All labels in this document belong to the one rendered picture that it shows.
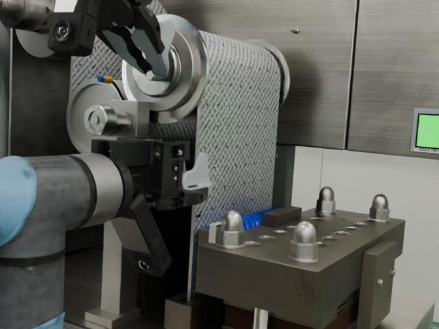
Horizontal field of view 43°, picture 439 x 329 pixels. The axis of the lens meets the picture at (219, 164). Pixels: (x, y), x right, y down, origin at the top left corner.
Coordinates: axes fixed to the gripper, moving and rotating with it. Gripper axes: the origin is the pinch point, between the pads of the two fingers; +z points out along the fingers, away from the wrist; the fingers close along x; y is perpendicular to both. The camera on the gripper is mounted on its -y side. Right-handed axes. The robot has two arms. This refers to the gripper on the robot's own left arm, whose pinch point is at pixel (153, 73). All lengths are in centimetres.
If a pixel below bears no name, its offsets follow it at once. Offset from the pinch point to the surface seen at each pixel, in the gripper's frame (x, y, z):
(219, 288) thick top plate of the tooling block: -11.8, -19.8, 16.7
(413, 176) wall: 23, 144, 231
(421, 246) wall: 15, 114, 256
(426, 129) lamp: -27.2, 18.9, 31.0
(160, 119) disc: 1.7, -1.9, 7.1
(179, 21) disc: -0.8, 8.3, -1.4
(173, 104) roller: -1.2, -0.8, 4.9
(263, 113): -4.7, 11.2, 20.3
